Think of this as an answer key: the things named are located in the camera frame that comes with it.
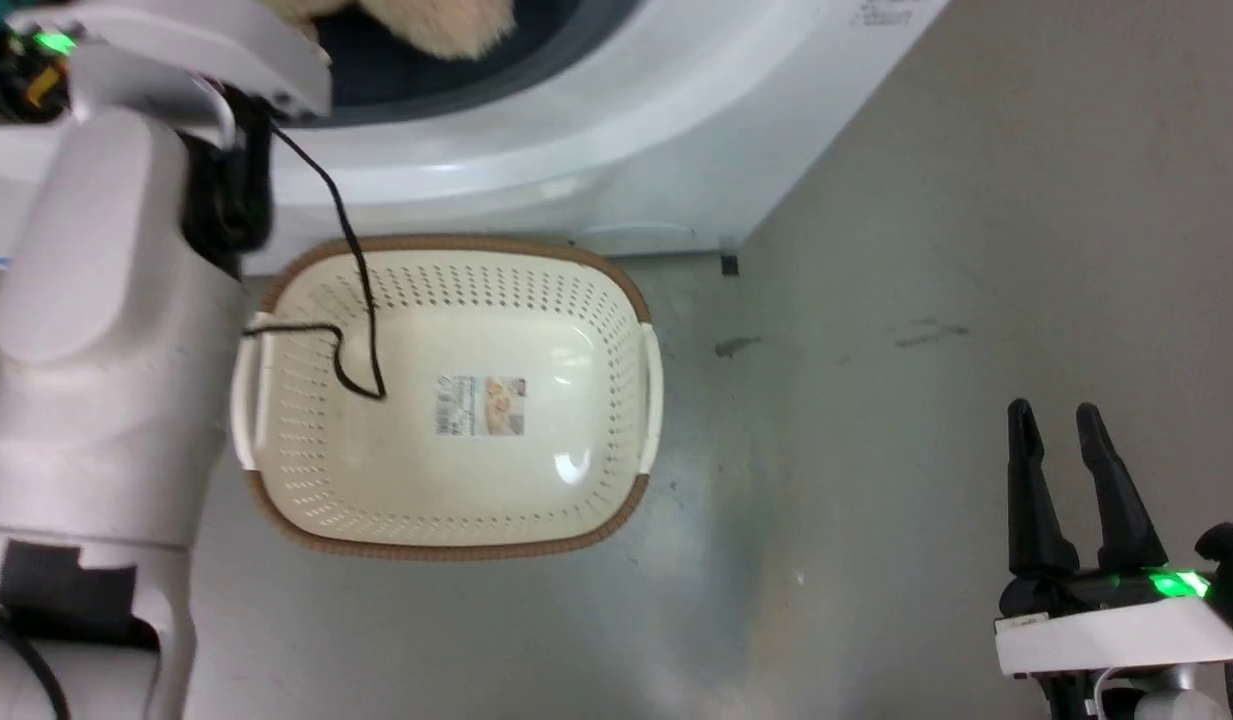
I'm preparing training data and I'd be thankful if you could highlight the right gripper white green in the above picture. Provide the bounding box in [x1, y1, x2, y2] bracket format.
[994, 398, 1233, 681]

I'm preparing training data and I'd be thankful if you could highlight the left gripper white green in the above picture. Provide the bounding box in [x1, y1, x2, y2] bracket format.
[0, 0, 334, 127]

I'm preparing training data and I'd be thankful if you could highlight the beige plush toy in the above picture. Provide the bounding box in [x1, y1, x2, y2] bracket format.
[264, 0, 518, 59]

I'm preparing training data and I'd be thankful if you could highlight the white washing machine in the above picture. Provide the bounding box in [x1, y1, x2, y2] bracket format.
[0, 0, 952, 278]

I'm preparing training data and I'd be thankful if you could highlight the cream laundry basket brown rim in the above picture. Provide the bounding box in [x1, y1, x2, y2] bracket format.
[230, 234, 666, 562]

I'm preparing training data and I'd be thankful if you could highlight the printed label sticker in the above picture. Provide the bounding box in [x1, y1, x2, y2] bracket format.
[435, 374, 528, 439]

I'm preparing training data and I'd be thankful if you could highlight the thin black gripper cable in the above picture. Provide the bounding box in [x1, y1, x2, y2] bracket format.
[241, 124, 388, 402]

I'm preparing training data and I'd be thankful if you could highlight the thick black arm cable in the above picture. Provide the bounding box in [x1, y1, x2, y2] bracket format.
[0, 595, 73, 720]

